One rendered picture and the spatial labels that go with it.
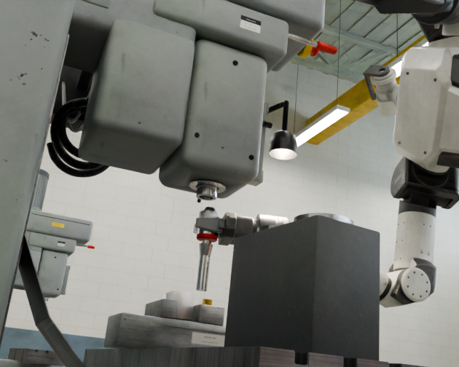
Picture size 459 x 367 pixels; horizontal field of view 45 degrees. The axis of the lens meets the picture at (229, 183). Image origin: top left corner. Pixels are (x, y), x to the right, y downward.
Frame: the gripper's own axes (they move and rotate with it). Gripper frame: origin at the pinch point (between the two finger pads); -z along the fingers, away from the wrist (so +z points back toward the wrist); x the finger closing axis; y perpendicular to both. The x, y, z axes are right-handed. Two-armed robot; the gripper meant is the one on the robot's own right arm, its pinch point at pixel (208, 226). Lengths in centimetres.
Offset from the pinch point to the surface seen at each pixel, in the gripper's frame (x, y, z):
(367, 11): -545, -497, 247
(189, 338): -3.8, 24.3, -1.1
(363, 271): 47, 15, 19
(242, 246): 32.6, 10.8, 3.2
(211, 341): -4.9, 24.4, 3.9
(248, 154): 8.4, -15.3, 6.6
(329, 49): 4, -48, 25
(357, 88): -575, -383, 245
